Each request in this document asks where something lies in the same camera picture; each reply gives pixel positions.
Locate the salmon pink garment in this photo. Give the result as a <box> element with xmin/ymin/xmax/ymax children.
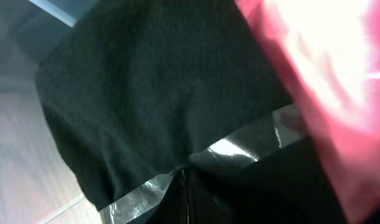
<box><xmin>237</xmin><ymin>0</ymin><xmax>380</xmax><ymax>223</ymax></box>

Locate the black garment with grey stripe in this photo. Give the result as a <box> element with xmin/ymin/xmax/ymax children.
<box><xmin>35</xmin><ymin>1</ymin><xmax>346</xmax><ymax>223</ymax></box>

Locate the clear plastic storage bin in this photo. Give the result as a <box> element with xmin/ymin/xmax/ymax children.
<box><xmin>0</xmin><ymin>1</ymin><xmax>101</xmax><ymax>223</ymax></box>

